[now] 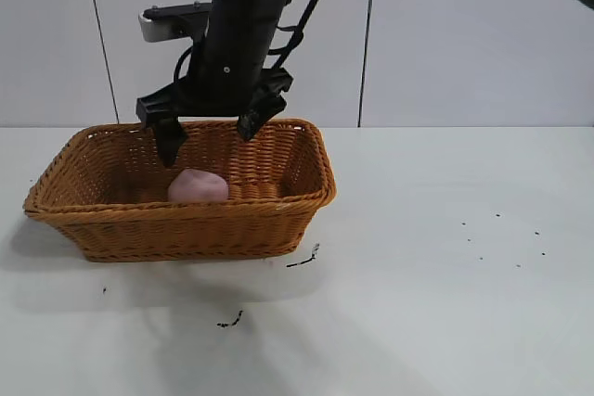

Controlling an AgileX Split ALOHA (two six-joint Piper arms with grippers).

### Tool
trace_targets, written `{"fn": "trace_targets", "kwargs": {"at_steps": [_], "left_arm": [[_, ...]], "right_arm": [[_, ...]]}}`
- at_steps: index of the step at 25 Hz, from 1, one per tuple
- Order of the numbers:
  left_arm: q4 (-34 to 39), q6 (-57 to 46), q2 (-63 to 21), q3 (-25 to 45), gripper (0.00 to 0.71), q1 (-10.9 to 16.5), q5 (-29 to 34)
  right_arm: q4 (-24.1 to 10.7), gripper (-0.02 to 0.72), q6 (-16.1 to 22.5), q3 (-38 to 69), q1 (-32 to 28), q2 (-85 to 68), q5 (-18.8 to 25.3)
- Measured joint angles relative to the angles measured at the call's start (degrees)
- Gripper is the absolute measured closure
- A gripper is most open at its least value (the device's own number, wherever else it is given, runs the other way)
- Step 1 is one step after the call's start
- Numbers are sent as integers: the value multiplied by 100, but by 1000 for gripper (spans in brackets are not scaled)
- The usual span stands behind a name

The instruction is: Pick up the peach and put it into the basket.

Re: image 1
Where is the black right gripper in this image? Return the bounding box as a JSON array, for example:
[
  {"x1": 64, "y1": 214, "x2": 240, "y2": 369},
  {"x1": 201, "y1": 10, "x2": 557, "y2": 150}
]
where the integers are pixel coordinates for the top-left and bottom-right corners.
[{"x1": 136, "y1": 0, "x2": 295, "y2": 169}]

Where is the white wrist camera black mount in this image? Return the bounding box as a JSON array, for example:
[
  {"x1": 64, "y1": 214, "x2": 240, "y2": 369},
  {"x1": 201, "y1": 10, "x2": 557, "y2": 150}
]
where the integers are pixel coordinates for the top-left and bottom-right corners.
[{"x1": 137, "y1": 2, "x2": 215, "y2": 43}]

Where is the pink peach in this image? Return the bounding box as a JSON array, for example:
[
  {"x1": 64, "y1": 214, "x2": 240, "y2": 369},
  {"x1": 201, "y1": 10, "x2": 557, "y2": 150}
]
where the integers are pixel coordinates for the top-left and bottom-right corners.
[{"x1": 167, "y1": 169, "x2": 230, "y2": 204}]

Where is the black coiled arm cable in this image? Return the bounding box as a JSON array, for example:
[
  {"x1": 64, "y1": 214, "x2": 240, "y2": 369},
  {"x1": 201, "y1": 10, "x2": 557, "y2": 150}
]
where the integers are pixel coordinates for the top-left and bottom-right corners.
[{"x1": 267, "y1": 0, "x2": 331, "y2": 73}]

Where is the brown woven wicker basket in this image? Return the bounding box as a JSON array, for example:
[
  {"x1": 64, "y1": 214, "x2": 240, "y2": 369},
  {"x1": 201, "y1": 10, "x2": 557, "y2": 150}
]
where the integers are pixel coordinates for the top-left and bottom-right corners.
[{"x1": 22, "y1": 118, "x2": 338, "y2": 263}]

